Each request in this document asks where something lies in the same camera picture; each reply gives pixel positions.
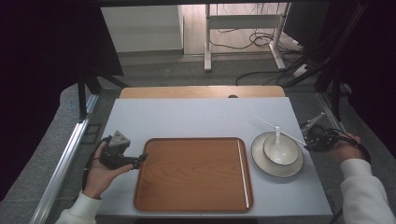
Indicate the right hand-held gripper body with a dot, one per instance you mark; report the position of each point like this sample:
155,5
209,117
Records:
323,138

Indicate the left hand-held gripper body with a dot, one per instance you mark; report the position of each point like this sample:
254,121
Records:
115,155

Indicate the white bowl with dark rim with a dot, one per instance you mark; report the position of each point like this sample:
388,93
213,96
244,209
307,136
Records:
291,149

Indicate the white plate with dark rim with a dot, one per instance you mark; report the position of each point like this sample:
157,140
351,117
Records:
289,171

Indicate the white ceramic spoon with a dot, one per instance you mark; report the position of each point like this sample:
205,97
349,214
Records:
277,152

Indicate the brown wooden tray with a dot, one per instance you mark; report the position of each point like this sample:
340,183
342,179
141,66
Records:
193,177

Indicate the person's right hand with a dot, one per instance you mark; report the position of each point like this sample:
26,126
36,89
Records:
350,149

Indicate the person's left hand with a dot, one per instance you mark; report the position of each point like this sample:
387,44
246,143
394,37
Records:
98,180

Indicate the dark floor socket plate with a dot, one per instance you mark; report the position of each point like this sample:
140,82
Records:
91,133

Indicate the white table cover sheet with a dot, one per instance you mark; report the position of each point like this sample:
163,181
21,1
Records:
193,118

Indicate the black tripod stand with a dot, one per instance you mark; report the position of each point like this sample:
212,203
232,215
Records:
82,96

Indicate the white power strip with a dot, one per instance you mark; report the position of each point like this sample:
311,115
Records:
300,70

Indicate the black curtain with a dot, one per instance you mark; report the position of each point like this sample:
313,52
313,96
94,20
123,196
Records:
37,77
376,77

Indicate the wooden table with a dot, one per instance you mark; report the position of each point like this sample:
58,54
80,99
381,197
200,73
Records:
193,92

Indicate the black metal stand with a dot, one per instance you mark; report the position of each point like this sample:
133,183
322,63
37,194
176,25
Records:
336,56

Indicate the white cabinet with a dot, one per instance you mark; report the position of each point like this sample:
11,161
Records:
143,28

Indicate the aluminium rail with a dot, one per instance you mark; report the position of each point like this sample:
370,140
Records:
331,112
62,168

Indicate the white desk frame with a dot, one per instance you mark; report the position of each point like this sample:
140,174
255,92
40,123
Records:
208,37

